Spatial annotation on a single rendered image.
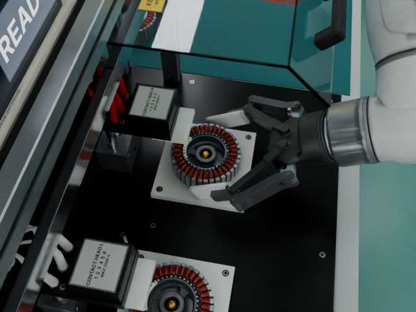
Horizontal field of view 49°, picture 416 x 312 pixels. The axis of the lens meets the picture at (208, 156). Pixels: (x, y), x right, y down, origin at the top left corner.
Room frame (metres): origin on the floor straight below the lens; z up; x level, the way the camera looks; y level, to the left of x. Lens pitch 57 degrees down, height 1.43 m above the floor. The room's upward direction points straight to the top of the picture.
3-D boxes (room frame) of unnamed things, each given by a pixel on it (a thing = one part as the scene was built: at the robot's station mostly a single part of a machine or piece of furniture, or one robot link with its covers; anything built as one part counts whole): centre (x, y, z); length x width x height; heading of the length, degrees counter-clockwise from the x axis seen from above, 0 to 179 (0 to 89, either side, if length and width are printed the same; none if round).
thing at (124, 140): (0.43, 0.15, 0.80); 0.08 x 0.05 x 0.06; 169
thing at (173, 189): (0.40, 0.00, 0.78); 0.15 x 0.15 x 0.01; 79
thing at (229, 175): (0.40, 0.00, 0.80); 0.11 x 0.11 x 0.04
